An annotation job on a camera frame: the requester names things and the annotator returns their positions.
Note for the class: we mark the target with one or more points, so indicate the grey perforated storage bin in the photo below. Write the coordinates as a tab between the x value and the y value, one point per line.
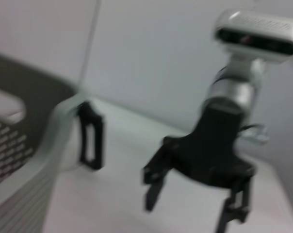
27	150

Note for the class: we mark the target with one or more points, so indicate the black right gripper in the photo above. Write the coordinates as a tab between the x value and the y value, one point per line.
209	150

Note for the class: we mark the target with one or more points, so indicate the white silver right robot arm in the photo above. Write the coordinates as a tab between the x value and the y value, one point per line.
236	82

